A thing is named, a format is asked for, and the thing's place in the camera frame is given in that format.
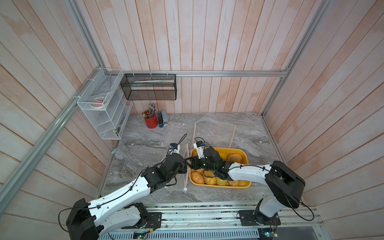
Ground brown potato front left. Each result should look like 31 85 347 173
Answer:
191 172 205 185

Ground blue black stapler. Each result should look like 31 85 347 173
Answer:
158 111 164 128

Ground clear zipper bag pink dots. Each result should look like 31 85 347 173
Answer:
192 120 237 148

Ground red pen cup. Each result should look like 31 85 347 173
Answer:
144 115 158 129

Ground yellow potato front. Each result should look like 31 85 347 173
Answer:
203 170 217 185

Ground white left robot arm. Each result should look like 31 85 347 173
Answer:
66 153 187 240

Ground clear zipper bag pink zip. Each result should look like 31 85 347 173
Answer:
161 149 190 188

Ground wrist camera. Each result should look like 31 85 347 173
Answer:
193 141 206 159
168 143 181 155

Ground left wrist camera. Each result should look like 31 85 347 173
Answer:
168 143 181 155

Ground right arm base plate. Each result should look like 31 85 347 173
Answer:
237 199 281 227

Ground brown potato back right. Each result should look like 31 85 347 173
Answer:
227 153 243 163

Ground tape roll on shelf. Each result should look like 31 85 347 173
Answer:
90 95 109 110

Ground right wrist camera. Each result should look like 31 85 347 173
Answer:
193 141 206 159

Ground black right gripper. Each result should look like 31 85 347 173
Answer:
185 155 217 174

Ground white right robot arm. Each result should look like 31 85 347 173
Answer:
191 143 306 222

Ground brown potato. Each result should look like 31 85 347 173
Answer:
227 153 243 163
191 172 205 185

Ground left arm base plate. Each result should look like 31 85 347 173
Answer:
122 203 162 230

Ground black mesh wall basket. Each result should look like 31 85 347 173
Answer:
120 74 178 101

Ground white wire shelf rack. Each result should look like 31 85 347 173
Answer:
77 68 132 140

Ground yellow plastic tray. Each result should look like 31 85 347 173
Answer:
189 148 251 189

